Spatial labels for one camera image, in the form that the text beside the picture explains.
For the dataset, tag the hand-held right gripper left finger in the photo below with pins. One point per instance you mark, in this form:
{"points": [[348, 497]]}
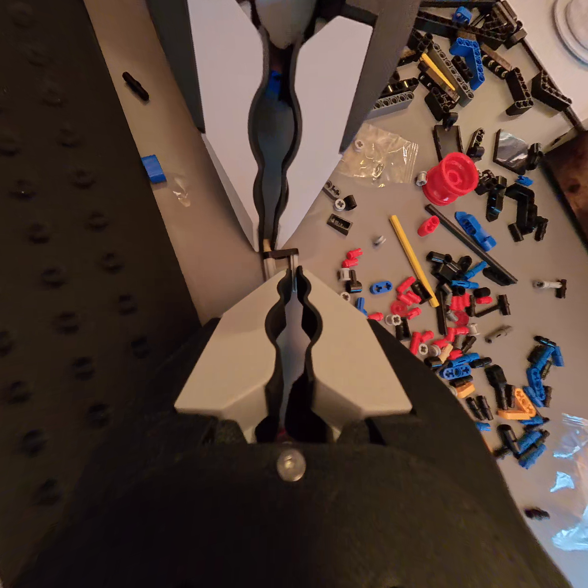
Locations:
{"points": [[225, 367]]}

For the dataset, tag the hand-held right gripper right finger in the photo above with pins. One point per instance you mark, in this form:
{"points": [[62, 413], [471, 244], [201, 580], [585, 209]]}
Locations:
{"points": [[358, 367]]}

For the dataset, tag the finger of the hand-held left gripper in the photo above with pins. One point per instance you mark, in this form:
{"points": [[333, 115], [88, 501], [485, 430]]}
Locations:
{"points": [[326, 92], [225, 92]]}

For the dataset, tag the grey and tan pin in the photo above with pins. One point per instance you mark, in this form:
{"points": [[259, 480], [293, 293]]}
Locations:
{"points": [[270, 268]]}

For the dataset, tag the black short beam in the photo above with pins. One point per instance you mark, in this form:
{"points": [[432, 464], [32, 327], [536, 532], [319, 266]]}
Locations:
{"points": [[282, 254]]}

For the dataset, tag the pile of small colourful pins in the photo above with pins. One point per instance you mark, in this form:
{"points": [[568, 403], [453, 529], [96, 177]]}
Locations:
{"points": [[535, 381]]}

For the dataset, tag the blue elbow connector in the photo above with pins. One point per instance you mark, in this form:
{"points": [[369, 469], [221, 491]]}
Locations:
{"points": [[361, 307]]}

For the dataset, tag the grey desk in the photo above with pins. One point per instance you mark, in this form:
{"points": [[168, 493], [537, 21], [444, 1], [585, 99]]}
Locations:
{"points": [[367, 206]]}

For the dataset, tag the grey long beam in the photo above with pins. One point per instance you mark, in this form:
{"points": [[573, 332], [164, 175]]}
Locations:
{"points": [[393, 103]]}

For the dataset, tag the clear zip bag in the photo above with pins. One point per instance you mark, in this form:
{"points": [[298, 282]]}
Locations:
{"points": [[376, 156]]}

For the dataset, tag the blue thick angled beam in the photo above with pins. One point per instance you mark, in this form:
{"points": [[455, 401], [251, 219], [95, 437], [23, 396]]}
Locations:
{"points": [[468, 64]]}

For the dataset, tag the blue oval short beam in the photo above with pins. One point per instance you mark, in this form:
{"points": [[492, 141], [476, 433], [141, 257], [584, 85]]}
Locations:
{"points": [[381, 287]]}

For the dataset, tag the black short pin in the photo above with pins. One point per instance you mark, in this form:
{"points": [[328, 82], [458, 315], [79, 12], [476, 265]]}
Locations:
{"points": [[135, 86]]}

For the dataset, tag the small blue tile piece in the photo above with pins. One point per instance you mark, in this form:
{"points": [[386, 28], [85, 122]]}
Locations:
{"points": [[153, 169]]}

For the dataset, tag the clear plastic scrap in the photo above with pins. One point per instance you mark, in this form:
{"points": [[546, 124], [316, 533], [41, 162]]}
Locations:
{"points": [[182, 192]]}

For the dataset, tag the black curved panel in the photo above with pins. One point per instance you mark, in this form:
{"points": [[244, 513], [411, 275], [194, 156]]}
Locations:
{"points": [[448, 142]]}

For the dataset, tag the long yellow axle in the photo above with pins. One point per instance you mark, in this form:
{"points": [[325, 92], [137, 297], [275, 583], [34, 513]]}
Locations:
{"points": [[413, 259]]}

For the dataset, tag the grey small bush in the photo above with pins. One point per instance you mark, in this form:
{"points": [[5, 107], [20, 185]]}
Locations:
{"points": [[379, 241]]}

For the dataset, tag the black small slope piece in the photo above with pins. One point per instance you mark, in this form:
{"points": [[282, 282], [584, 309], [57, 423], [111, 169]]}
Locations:
{"points": [[340, 224]]}

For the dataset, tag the pile of black beam pieces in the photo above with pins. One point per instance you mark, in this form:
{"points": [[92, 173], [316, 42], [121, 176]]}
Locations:
{"points": [[519, 92]]}

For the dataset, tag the red wheel rim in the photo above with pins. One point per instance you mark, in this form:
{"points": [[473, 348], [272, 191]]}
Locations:
{"points": [[450, 179]]}

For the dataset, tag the red oval short beam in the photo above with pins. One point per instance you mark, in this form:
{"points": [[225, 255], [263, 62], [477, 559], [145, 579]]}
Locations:
{"points": [[428, 225]]}

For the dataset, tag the long black axle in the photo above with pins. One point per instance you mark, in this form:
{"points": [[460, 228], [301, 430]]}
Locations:
{"points": [[468, 243]]}

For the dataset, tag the black flat square panel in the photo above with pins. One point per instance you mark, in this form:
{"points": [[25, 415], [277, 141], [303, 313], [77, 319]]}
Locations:
{"points": [[512, 151]]}

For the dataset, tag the blue curved fairing piece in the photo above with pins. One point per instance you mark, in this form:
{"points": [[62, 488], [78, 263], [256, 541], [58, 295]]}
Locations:
{"points": [[475, 230]]}

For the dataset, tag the tiny blue pin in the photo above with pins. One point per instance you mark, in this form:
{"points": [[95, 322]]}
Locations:
{"points": [[523, 180]]}

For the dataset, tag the grey pin with black connector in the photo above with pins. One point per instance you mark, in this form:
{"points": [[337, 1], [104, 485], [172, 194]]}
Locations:
{"points": [[550, 285]]}

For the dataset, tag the toy truck set box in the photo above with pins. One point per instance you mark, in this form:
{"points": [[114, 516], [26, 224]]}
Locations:
{"points": [[574, 183]]}

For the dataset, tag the crinkled clear empty bag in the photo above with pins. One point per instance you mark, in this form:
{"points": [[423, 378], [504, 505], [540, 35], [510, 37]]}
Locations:
{"points": [[572, 482]]}

